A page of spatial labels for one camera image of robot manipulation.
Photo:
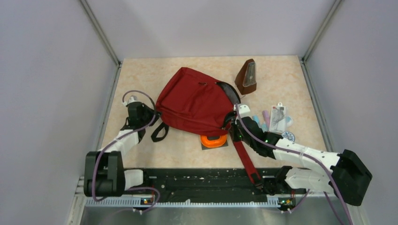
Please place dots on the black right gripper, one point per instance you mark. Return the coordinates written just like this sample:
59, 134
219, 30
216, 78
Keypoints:
233, 129

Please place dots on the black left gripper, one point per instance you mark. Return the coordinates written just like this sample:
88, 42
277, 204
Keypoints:
154, 115

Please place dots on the red student backpack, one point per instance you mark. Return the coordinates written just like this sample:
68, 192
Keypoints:
197, 103

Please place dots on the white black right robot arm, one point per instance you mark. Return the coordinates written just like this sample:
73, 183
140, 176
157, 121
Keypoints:
343, 174

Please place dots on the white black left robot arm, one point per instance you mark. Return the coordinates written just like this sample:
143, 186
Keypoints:
104, 168

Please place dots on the white blister pack item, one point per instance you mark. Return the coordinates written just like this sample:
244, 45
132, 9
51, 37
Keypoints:
278, 116

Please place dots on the orange letter e toy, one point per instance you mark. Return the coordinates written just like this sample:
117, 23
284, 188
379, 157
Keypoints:
221, 138

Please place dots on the pink tube item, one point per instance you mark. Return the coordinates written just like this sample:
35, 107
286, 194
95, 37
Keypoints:
266, 117

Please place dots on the light blue packaged item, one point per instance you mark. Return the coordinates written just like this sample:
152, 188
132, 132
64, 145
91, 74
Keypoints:
288, 120

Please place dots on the brown wooden metronome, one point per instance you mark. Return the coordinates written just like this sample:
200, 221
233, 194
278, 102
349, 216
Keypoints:
245, 80

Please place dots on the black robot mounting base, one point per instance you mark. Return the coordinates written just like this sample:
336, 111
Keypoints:
171, 185

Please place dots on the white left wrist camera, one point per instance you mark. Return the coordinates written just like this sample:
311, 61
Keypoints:
132, 99

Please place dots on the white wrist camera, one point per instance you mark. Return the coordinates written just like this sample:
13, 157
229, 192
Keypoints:
242, 110
132, 99

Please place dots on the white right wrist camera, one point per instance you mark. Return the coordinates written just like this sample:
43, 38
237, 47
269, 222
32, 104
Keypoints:
242, 110

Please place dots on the dark grey square base plate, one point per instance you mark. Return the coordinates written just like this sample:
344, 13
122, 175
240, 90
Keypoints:
213, 144

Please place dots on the aluminium frame rail left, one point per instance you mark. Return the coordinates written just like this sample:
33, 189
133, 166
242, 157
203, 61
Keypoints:
107, 91

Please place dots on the aluminium frame rail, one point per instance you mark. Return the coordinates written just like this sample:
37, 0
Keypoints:
315, 88
107, 91

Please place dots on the aluminium frame rail right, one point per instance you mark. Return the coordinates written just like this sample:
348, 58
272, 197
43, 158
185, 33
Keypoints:
315, 88

